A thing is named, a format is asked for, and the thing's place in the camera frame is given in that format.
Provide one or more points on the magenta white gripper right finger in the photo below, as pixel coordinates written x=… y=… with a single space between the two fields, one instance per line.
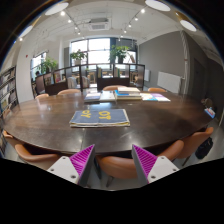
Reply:
x=149 y=167

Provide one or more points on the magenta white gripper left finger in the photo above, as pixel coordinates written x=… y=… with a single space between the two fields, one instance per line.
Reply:
x=75 y=168

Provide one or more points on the folded dark grey towel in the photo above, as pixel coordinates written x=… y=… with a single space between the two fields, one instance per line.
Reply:
x=100 y=118

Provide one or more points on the orange chair front centre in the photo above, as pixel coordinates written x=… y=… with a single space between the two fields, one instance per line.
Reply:
x=124 y=168

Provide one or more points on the orange chair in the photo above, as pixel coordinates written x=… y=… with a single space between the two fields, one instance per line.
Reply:
x=30 y=154
x=112 y=87
x=69 y=91
x=124 y=168
x=191 y=143
x=156 y=90

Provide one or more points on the orange chair front right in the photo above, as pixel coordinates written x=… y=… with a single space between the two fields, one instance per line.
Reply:
x=191 y=143

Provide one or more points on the orange chair front left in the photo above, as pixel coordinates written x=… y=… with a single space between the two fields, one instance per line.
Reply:
x=30 y=154

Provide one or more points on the black bag on floor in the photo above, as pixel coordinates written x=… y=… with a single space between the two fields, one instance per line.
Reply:
x=204 y=148

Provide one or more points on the large oval wooden table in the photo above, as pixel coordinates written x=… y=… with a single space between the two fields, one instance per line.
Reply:
x=67 y=123

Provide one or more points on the colourful magazines on table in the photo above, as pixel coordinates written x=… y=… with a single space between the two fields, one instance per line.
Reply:
x=154 y=97

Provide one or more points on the dark book on table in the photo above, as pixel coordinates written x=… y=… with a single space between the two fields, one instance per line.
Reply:
x=92 y=97

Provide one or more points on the orange chair far right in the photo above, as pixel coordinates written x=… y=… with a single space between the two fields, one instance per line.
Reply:
x=156 y=90

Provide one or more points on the orange chair far left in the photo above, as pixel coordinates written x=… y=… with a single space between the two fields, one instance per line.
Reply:
x=69 y=91

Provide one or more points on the stack of books centre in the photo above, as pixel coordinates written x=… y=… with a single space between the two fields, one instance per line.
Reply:
x=127 y=93

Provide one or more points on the white book on table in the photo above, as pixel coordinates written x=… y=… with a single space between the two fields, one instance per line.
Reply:
x=107 y=96

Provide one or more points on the blue item right edge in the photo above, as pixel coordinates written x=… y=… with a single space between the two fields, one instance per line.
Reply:
x=210 y=112

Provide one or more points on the orange chair far centre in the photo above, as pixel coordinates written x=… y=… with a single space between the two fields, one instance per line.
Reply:
x=112 y=87

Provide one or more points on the black shelf divider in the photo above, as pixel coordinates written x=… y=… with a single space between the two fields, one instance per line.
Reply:
x=87 y=76

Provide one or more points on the potted plant far left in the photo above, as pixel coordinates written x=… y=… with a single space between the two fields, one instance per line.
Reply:
x=48 y=65

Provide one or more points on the potted plant left window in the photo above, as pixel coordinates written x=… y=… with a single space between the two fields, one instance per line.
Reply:
x=77 y=57

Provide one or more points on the potted plant window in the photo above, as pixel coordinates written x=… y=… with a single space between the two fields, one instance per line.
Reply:
x=77 y=57
x=118 y=52

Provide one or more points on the potted plant right window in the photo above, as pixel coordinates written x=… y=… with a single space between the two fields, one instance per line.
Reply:
x=118 y=52

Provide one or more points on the ceiling air conditioner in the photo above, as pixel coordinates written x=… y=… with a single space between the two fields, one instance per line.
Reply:
x=99 y=24

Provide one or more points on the white radiator on wall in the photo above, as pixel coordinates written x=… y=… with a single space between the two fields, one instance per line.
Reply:
x=169 y=82

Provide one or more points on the bookshelf at left wall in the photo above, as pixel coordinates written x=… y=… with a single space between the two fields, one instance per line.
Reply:
x=8 y=94

